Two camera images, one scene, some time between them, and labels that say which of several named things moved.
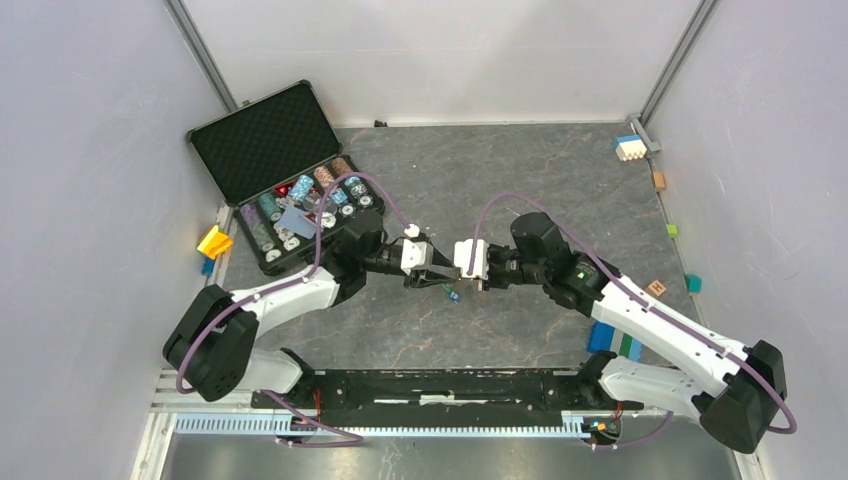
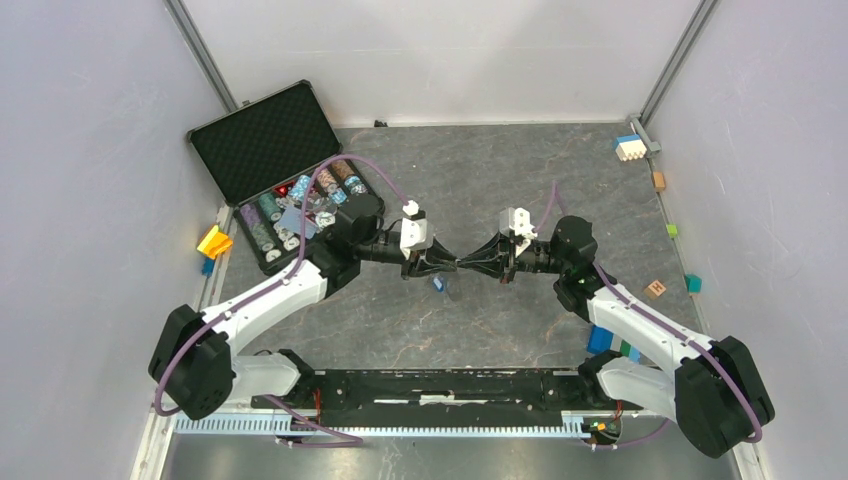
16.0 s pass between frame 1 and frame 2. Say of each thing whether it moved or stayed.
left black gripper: moved
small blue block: stayed
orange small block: stayed
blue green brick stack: stayed
